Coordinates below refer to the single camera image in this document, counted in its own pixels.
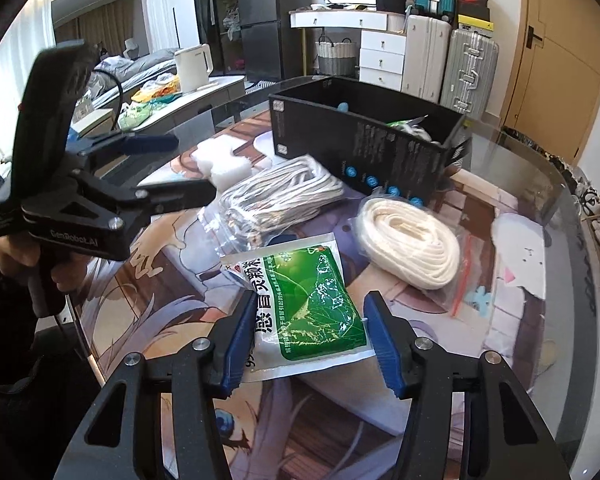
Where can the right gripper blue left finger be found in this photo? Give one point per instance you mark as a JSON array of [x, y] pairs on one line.
[[240, 337]]

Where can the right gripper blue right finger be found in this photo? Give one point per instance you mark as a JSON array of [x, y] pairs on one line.
[[389, 338]]

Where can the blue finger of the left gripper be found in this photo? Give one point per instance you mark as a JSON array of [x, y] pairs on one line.
[[118, 143]]

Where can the green white packet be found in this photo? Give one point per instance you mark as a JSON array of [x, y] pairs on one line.
[[305, 320]]

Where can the left hand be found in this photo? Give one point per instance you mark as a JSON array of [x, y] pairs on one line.
[[21, 253]]

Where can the white foam block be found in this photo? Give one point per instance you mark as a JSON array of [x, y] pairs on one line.
[[216, 160]]

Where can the white electric kettle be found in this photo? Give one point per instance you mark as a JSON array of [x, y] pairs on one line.
[[194, 65]]

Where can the black storage box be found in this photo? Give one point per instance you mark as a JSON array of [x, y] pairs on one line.
[[387, 139]]

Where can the black refrigerator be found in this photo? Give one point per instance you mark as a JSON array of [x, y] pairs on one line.
[[272, 48]]

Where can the woven laundry basket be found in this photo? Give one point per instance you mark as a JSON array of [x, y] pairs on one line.
[[336, 58]]

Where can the white drawer desk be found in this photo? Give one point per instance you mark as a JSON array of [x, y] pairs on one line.
[[367, 44]]

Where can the silver suitcase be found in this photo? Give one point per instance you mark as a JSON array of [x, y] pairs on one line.
[[469, 73]]

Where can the white suitcase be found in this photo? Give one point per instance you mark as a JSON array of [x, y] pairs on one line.
[[427, 42]]

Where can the wooden door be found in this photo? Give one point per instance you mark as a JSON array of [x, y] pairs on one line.
[[555, 94]]

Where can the stacked shoe boxes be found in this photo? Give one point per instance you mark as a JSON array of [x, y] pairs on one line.
[[475, 15]]

